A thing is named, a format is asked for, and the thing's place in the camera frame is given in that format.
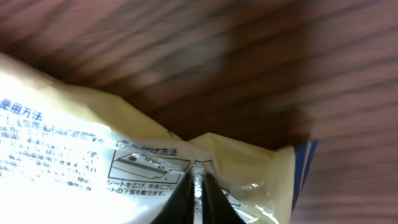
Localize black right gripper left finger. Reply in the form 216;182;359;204
151;174;194;224

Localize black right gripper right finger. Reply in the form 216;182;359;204
203;173;245;224

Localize yellow snack bag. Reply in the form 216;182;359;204
1;55;318;224

